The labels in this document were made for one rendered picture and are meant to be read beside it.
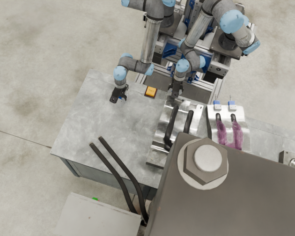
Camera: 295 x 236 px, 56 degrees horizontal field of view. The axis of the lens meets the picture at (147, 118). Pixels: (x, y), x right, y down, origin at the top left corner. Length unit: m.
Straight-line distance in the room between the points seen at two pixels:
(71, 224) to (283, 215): 0.76
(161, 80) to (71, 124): 1.18
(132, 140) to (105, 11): 2.11
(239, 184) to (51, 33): 3.10
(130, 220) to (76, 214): 0.21
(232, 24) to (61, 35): 2.34
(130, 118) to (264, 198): 1.42
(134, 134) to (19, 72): 1.76
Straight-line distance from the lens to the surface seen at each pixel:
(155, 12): 1.58
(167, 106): 1.92
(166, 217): 0.60
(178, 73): 1.77
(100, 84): 2.09
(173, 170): 0.61
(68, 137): 1.95
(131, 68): 1.73
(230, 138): 1.93
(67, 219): 1.15
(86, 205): 1.15
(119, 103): 1.95
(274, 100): 3.33
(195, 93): 2.80
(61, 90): 3.06
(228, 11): 1.52
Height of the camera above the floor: 2.60
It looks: 66 degrees down
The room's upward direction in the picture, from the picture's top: 9 degrees clockwise
